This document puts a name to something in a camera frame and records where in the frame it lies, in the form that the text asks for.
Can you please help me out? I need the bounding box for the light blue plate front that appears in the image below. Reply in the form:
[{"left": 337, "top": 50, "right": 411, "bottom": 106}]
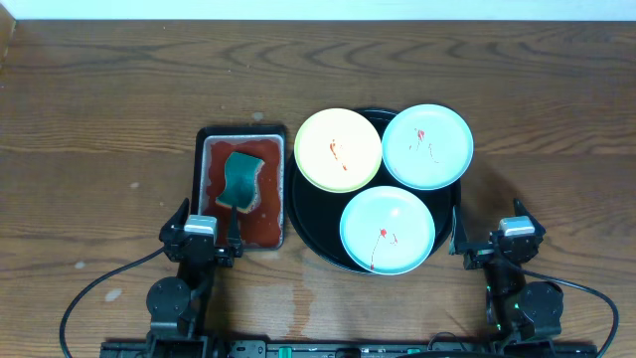
[{"left": 339, "top": 186, "right": 436, "bottom": 275}]

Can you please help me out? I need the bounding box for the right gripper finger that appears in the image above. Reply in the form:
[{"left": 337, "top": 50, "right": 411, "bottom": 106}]
[
  {"left": 513, "top": 198, "right": 539, "bottom": 229},
  {"left": 449, "top": 205, "right": 468, "bottom": 256}
]

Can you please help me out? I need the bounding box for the green scrubbing sponge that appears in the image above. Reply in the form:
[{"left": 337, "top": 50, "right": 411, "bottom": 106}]
[{"left": 215, "top": 152, "right": 264, "bottom": 214}]

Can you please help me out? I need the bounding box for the yellow plate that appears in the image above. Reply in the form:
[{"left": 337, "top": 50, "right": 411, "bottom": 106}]
[{"left": 293, "top": 108, "right": 382, "bottom": 193}]

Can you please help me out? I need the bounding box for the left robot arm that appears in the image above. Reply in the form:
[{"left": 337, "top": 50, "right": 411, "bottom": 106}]
[{"left": 144, "top": 199, "right": 243, "bottom": 357}]

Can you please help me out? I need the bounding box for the black rectangular water tray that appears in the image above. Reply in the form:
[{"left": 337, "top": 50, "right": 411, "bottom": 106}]
[{"left": 191, "top": 124, "right": 286, "bottom": 251}]

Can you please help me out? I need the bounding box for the light blue plate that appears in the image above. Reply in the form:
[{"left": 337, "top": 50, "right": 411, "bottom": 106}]
[
  {"left": 339, "top": 186, "right": 436, "bottom": 275},
  {"left": 382, "top": 104, "right": 474, "bottom": 191}
]

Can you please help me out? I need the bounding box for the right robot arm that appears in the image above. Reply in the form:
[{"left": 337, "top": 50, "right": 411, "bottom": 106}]
[{"left": 449, "top": 199, "right": 563, "bottom": 352}]

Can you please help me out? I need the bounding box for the black round serving tray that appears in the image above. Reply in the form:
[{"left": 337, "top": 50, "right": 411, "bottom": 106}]
[{"left": 285, "top": 108, "right": 466, "bottom": 274}]

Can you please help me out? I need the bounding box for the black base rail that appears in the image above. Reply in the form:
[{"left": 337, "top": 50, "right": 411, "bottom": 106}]
[{"left": 99, "top": 340, "right": 596, "bottom": 358}]

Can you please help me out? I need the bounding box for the light blue plate upper right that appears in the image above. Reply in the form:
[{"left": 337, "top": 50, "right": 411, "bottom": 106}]
[{"left": 382, "top": 104, "right": 474, "bottom": 191}]

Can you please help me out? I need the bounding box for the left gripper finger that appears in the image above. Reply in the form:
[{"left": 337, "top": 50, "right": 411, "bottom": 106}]
[
  {"left": 228, "top": 206, "right": 243, "bottom": 258},
  {"left": 166, "top": 198, "right": 190, "bottom": 231}
]

